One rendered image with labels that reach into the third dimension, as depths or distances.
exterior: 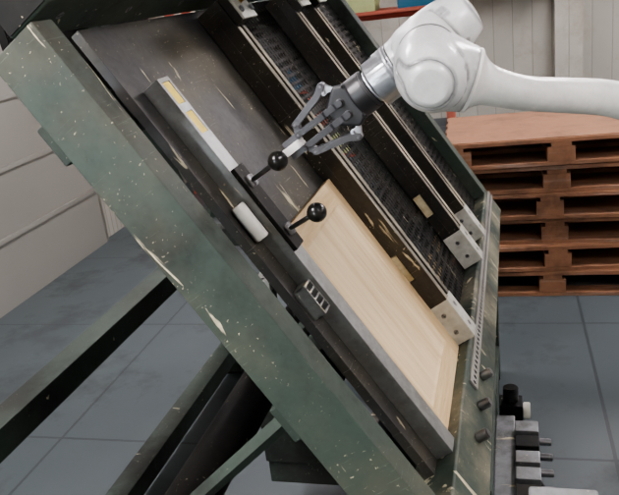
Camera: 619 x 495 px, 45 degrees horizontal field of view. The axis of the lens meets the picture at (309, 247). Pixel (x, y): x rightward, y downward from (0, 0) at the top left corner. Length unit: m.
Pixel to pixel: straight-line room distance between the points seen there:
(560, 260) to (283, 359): 3.31
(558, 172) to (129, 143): 3.33
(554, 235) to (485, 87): 3.29
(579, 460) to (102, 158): 2.37
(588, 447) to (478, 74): 2.29
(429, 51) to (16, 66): 0.65
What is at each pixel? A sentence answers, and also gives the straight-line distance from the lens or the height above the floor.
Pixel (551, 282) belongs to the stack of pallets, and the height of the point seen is 0.09.
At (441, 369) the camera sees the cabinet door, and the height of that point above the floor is 0.93.
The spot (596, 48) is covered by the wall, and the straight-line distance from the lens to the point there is 9.54.
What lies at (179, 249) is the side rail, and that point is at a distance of 1.26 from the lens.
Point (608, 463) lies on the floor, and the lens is 3.18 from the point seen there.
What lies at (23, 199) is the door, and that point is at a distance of 5.62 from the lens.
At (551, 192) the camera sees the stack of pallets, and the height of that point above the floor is 0.62.
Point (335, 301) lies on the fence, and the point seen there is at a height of 1.24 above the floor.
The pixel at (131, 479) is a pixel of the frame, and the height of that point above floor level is 0.18.
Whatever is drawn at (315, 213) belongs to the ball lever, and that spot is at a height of 1.44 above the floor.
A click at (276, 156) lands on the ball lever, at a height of 1.55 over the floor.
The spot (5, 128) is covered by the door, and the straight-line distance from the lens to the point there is 5.54.
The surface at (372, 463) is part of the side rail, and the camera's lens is 1.35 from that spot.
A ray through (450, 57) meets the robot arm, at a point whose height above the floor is 1.72.
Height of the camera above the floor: 1.83
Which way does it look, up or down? 19 degrees down
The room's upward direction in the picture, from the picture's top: 7 degrees counter-clockwise
